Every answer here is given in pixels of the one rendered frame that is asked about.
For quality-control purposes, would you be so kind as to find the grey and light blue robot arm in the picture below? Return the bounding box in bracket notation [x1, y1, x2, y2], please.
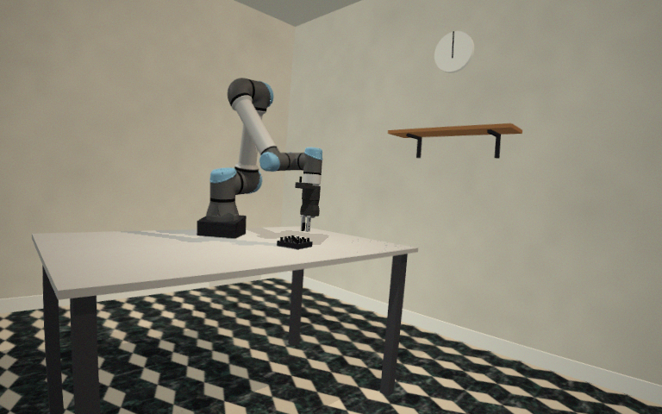
[206, 78, 322, 222]

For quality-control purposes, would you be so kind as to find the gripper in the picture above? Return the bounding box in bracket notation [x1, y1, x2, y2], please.
[295, 174, 321, 232]

